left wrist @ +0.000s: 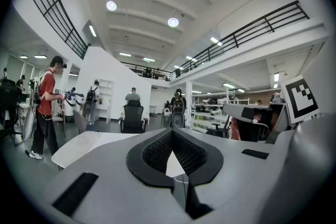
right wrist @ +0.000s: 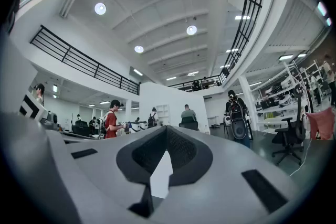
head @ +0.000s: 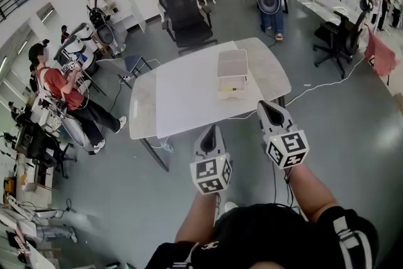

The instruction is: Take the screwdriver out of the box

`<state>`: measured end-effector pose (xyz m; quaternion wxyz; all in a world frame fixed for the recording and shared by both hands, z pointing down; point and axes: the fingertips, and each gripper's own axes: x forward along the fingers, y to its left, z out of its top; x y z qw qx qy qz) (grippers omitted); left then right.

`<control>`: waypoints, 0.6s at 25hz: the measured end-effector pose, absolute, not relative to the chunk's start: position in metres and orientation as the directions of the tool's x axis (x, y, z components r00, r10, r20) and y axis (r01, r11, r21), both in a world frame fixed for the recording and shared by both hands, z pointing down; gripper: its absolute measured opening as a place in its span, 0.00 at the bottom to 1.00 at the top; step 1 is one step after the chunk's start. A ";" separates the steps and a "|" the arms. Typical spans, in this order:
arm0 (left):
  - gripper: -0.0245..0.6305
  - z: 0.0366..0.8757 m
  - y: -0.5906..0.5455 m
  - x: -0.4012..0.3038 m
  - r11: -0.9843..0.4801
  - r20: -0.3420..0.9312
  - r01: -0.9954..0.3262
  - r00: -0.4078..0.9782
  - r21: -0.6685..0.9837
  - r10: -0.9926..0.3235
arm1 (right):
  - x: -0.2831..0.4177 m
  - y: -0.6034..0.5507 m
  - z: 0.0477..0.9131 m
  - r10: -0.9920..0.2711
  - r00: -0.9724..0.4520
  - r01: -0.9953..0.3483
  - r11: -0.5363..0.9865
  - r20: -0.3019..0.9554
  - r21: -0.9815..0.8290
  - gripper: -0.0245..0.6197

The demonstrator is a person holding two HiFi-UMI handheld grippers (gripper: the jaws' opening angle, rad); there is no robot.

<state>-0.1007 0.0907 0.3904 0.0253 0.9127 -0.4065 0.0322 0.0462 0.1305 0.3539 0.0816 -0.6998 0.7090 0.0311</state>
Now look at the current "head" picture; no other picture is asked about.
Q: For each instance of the yellow black screwdriver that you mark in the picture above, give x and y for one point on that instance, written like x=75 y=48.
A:
x=227 y=90

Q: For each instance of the red cloth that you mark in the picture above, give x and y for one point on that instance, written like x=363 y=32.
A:
x=381 y=56

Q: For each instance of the beige storage box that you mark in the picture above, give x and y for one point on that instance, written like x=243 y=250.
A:
x=232 y=63

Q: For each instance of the person's white shoe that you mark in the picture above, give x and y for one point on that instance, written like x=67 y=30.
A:
x=230 y=206

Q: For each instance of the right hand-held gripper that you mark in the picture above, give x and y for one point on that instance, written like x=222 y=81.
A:
x=288 y=148

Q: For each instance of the black headrest office chair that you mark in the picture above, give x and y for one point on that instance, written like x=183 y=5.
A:
x=341 y=37

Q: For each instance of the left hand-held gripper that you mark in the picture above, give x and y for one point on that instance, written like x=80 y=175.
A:
x=210 y=171

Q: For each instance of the clear plastic bottle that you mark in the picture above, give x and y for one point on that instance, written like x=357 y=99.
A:
x=166 y=146

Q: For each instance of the person's black shirt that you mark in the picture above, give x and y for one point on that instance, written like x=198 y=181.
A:
x=267 y=239

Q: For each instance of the black swivel chair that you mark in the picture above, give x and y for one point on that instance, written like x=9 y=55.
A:
x=39 y=143

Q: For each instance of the grey marbled table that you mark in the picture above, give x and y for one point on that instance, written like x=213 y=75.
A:
x=267 y=72

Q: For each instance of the person's right forearm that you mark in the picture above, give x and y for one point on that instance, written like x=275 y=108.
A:
x=310 y=192

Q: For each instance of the blue grey metal chair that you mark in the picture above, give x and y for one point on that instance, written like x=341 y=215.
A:
x=132 y=61

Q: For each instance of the white cylinder machine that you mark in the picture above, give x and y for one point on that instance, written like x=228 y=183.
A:
x=75 y=47

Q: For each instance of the person's left forearm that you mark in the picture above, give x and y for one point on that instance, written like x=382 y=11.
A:
x=198 y=217

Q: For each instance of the white table sheet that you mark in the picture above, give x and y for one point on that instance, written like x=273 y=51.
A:
x=189 y=94

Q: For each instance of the black mesh office chair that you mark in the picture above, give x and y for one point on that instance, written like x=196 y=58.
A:
x=187 y=19

